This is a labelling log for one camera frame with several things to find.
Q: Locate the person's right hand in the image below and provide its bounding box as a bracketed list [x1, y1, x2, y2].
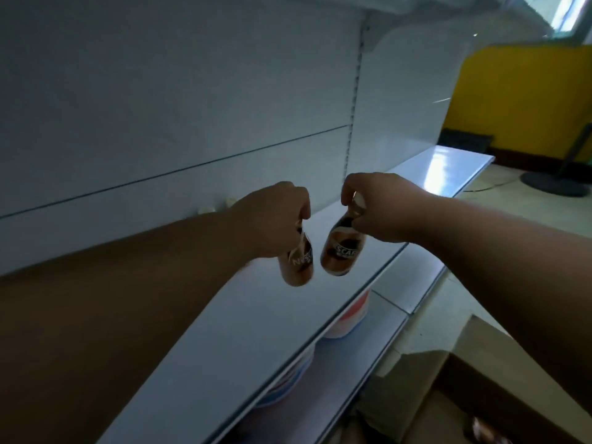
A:
[341, 173, 438, 245]

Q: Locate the person's left hand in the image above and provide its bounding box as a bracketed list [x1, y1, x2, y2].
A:
[226, 181, 311, 259]

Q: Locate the brown coffee drink bottle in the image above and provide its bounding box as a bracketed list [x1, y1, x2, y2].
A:
[277, 220, 315, 287]
[320, 191, 367, 277]

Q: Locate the person's left forearm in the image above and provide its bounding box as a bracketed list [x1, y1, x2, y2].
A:
[0, 209, 260, 444]

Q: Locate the person's right forearm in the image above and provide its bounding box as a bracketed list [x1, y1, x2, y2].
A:
[414, 191, 592, 414]

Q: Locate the white metal shelving unit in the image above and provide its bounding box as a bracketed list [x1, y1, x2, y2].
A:
[0, 0, 556, 444]

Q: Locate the white red blue tub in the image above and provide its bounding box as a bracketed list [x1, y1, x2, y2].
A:
[254, 342, 317, 409]
[321, 290, 371, 340]

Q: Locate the black fan stand base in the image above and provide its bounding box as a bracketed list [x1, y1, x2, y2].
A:
[521, 129, 592, 198]

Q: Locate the brown cardboard box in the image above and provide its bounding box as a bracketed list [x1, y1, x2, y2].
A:
[357, 314, 592, 444]

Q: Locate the black cable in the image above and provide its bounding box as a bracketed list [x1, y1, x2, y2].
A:
[462, 173, 522, 193]

